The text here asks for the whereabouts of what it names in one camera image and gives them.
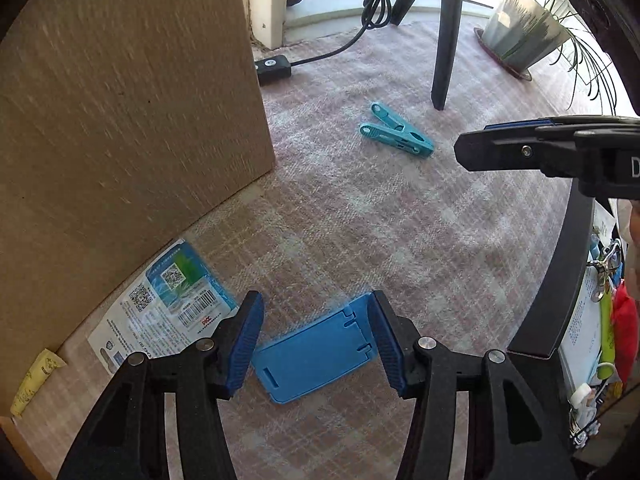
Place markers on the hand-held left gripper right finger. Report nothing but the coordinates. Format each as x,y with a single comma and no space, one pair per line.
387,345

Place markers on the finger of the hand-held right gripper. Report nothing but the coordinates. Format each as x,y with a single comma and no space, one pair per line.
520,124
500,152

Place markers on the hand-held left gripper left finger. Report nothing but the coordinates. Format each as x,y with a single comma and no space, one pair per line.
245,345

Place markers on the blue phone stand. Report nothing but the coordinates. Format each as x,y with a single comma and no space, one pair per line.
310,355

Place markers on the red pouch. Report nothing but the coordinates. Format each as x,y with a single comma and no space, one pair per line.
626,325

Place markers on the black desktop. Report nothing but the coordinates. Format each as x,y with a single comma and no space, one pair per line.
570,270

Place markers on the metal carabiner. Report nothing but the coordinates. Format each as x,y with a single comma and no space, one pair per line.
607,260

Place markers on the printed white card package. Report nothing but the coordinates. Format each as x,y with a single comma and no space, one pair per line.
165,300

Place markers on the potted plant in ribbed pot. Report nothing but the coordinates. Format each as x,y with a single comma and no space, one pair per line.
525,30

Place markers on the teal plastic clothespin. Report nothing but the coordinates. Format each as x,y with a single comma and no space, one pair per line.
395,132

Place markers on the pink checked tablecloth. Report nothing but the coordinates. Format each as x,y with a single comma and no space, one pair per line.
375,235

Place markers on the white printed leaflet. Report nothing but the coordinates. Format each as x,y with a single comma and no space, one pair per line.
582,320

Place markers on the yellow green strip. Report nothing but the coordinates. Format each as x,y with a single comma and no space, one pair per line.
606,330

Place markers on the long yellow packet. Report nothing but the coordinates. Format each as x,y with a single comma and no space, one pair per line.
35,380

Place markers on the large cardboard box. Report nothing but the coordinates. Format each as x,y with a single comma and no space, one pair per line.
125,110

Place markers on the black curved frame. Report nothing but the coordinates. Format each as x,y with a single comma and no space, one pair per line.
610,20

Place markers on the white window frame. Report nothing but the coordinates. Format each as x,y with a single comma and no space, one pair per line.
267,5

